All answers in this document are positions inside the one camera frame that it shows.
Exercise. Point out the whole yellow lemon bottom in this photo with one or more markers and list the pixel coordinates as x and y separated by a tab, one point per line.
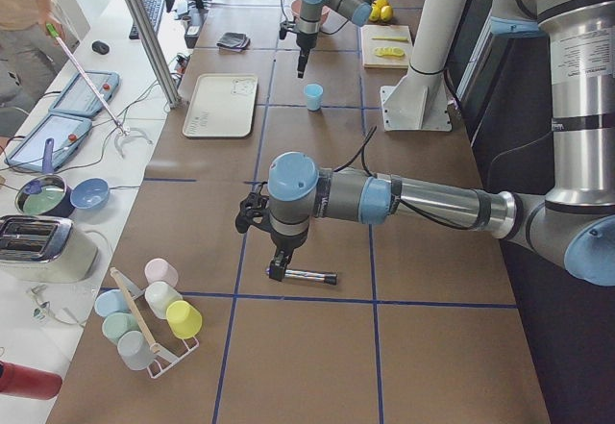
375	14

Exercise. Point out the yellow green cup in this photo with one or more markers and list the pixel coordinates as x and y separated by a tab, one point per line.
183	319

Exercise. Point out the blue handled saucepan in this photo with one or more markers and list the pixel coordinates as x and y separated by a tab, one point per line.
47	194

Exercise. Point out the mint green racked cup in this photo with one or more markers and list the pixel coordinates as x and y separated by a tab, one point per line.
117	324

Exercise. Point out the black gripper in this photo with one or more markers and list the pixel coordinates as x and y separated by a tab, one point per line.
285	241
305	41

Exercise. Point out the pink grabber stick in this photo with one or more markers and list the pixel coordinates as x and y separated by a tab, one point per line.
125	132

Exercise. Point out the white wire rack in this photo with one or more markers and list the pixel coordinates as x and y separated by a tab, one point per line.
172	349

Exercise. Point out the wooden cutting board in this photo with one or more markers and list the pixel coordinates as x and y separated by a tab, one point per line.
370	60

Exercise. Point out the lemon slice front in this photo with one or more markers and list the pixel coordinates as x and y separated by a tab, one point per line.
382	51

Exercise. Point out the person standing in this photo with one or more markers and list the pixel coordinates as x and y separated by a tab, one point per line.
33	54

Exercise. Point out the red bottle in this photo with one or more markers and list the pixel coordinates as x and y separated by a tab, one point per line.
27	382

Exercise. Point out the steel muddler black tip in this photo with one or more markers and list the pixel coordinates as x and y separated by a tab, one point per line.
327	278

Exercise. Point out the grey blue racked cup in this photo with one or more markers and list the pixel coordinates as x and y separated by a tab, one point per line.
135	351

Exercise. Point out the pale pink cup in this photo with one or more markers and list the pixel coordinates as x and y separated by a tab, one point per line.
160	270

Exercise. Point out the near teach pendant tablet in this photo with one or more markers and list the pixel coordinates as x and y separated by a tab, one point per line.
67	131

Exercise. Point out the far teach pendant tablet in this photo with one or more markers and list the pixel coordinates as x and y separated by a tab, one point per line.
78	99

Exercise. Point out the white cup in rack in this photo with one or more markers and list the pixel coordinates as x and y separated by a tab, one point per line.
159	296

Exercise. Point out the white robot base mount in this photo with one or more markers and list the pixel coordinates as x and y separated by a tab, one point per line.
419	102

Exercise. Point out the black computer mouse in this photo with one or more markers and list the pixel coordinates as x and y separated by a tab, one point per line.
100	47

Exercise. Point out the cream bear serving tray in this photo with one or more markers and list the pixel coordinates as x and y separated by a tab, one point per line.
221	106

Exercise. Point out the whole yellow lemon middle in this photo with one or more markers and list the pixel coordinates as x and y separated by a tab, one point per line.
386	13

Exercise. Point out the blue bowl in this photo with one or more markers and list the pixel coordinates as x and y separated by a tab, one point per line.
90	194

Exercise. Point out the wooden rack handle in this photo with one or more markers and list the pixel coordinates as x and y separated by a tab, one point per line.
122	284

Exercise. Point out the light blue plastic cup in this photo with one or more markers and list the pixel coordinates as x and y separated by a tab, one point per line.
313	95

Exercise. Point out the yellow plastic knife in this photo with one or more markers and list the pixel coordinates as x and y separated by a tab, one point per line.
394	39

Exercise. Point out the pink bowl of ice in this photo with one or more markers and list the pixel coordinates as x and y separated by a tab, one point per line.
327	15

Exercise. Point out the black keyboard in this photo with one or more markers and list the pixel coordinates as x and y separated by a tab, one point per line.
154	10

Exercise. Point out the light blue racked cup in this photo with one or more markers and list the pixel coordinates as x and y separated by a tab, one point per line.
109	302

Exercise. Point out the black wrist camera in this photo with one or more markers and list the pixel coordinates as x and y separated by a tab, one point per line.
253	211

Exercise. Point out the cream toaster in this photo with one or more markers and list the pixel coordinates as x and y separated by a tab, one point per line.
45	249

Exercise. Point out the aluminium frame post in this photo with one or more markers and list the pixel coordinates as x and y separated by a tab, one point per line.
154	53

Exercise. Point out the grey folded cloth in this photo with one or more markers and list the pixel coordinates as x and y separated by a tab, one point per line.
233	41

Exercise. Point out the teach pendant tablet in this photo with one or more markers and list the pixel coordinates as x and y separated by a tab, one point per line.
67	131
78	99

